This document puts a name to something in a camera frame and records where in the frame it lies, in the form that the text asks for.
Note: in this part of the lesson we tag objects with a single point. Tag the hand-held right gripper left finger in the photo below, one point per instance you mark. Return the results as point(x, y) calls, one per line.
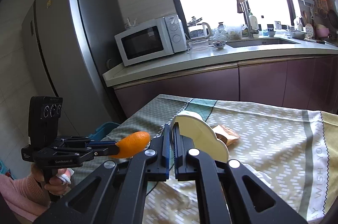
point(155, 160)

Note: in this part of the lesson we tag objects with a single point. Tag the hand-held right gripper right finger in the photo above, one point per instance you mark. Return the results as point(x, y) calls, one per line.
point(184, 160)

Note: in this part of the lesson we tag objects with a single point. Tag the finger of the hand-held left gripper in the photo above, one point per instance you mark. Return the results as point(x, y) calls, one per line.
point(103, 144)
point(105, 152)

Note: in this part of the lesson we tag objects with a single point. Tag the blue plastic bin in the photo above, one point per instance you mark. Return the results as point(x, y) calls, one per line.
point(104, 131)

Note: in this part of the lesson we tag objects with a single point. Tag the orange peel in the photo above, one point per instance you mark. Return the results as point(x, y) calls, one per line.
point(132, 144)

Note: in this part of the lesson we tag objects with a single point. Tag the white paper cup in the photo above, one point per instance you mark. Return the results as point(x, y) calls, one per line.
point(198, 134)

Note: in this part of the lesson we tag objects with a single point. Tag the gold foil wrapper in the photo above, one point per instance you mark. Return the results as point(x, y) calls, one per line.
point(227, 135)

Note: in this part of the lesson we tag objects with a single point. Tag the person's left forearm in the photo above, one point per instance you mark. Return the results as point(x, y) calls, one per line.
point(18, 195)

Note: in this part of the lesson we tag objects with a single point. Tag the person's left hand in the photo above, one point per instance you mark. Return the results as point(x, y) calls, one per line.
point(56, 184)

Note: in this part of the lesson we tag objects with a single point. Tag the white round plate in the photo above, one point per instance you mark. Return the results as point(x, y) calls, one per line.
point(110, 63)

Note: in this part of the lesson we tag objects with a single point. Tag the mauve base cabinets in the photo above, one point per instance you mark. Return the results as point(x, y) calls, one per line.
point(211, 84)

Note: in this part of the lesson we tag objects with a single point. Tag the patterned tablecloth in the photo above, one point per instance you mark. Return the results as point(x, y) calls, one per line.
point(264, 134)

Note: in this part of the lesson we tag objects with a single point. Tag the grey refrigerator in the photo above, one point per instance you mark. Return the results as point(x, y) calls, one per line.
point(74, 42)

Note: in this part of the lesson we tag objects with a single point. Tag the pale kitchen countertop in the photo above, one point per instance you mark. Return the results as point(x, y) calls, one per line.
point(211, 57)

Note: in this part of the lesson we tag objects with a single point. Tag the white microwave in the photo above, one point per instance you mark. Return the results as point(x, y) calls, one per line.
point(142, 42)

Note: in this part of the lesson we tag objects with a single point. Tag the clear plastic container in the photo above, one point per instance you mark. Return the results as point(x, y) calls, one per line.
point(198, 45)

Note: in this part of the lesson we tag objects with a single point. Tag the blue patterned bowl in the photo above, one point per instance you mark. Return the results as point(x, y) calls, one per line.
point(219, 44)

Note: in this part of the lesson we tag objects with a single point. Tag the small white figurine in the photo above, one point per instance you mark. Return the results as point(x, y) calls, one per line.
point(130, 23)

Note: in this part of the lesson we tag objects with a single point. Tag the glass kettle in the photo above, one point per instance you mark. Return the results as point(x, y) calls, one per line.
point(198, 30)

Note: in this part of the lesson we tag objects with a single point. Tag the clear plastic bag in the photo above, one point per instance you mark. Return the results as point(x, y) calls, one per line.
point(227, 32)

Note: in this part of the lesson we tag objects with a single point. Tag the kitchen sink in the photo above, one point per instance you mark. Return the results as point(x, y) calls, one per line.
point(261, 42)

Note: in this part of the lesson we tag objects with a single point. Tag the white soap bottle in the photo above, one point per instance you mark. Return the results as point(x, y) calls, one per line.
point(253, 22)

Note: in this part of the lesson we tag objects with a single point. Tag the metal faucet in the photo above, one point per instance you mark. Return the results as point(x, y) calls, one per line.
point(247, 15)

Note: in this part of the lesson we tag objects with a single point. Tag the white dotted strainer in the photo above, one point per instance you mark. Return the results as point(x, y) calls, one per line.
point(309, 30)

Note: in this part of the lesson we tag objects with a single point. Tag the hanging frying pan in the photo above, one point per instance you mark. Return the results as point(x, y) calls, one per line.
point(333, 18)

